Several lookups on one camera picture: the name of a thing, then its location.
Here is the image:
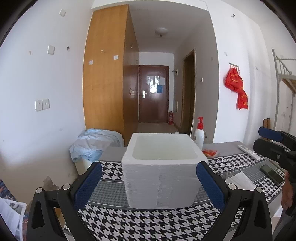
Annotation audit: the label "person's right hand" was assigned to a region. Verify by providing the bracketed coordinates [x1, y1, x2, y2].
[281, 171, 293, 210]

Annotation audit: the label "brown wooden planks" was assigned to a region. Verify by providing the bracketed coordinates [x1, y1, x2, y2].
[263, 118, 270, 128]

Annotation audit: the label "white remote control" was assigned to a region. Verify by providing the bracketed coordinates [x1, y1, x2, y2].
[238, 145, 261, 161]

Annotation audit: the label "black smartphone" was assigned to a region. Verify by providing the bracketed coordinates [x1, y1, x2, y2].
[260, 164, 283, 185]

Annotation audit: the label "magazine papers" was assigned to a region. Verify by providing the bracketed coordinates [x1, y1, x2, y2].
[1, 198, 27, 241]

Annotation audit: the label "houndstooth table cloth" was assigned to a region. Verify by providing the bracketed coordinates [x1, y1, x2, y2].
[78, 150, 285, 240]

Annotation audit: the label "metal bunk bed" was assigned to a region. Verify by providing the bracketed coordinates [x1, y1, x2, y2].
[272, 49, 295, 133]

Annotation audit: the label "orange snack packet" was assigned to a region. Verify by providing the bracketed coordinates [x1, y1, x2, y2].
[202, 150, 218, 158]

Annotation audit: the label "red hanging bags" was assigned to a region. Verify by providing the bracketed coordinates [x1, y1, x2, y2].
[224, 67, 248, 109]

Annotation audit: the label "white lotion pump bottle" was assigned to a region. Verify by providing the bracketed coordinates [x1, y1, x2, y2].
[193, 116, 205, 150]

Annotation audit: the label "light blue bundled fabric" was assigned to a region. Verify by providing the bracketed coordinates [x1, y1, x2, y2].
[69, 128, 125, 163]

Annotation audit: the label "white foam box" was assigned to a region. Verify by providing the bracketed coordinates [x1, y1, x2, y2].
[121, 133, 208, 210]

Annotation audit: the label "red fire extinguisher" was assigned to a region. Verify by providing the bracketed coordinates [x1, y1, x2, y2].
[168, 111, 174, 125]

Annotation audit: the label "dark brown entrance door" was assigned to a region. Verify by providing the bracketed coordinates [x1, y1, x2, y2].
[139, 65, 169, 123]

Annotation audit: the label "ceiling lamp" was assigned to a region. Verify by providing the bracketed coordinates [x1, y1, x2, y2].
[155, 27, 168, 37]

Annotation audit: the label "wooden wardrobe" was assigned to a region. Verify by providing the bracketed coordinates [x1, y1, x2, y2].
[83, 4, 139, 145]

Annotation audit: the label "wall coat hook rack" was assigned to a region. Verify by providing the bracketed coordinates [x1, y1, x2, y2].
[229, 63, 239, 70]

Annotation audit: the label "white wall socket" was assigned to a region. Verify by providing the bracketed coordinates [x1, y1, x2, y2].
[35, 99, 50, 111]

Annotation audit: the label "white wall switch plate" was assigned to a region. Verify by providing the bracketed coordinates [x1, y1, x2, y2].
[47, 45, 55, 55]

